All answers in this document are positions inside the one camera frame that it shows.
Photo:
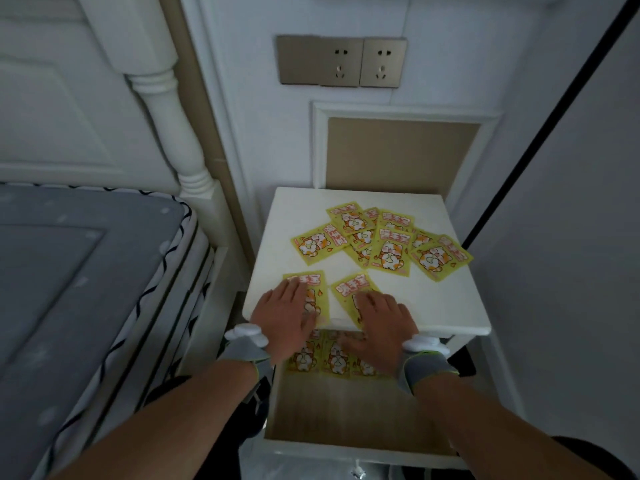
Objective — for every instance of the white wardrobe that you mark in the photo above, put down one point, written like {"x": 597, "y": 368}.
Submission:
{"x": 575, "y": 244}

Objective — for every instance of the pile of yellow cat packets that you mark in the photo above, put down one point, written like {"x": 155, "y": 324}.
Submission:
{"x": 392, "y": 252}

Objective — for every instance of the white bed frame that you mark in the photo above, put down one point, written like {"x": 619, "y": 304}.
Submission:
{"x": 165, "y": 109}

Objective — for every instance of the person's black trousers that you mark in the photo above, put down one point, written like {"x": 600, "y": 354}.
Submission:
{"x": 235, "y": 459}

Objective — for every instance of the brass wall socket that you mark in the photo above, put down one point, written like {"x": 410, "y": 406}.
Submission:
{"x": 341, "y": 62}
{"x": 384, "y": 63}

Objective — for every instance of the person's right forearm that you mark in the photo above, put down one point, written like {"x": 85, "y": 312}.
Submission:
{"x": 490, "y": 434}

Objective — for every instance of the white wrist tracker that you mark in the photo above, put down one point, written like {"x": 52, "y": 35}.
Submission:
{"x": 245, "y": 334}
{"x": 425, "y": 343}

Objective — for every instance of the person's right hand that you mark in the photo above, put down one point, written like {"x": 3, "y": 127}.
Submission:
{"x": 385, "y": 334}

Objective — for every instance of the person's left hand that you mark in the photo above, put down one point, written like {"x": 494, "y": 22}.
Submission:
{"x": 282, "y": 319}

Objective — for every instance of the white bedside table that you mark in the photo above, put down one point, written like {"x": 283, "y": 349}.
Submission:
{"x": 300, "y": 214}

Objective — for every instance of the grey wristband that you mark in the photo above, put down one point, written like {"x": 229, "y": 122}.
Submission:
{"x": 430, "y": 367}
{"x": 240, "y": 352}

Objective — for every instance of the grey mattress with striped edge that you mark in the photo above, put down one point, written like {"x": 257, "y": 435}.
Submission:
{"x": 65, "y": 274}

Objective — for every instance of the person's left forearm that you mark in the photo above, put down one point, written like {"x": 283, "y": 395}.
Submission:
{"x": 175, "y": 424}

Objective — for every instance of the wooden drawer with white front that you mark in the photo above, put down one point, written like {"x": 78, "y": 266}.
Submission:
{"x": 350, "y": 409}

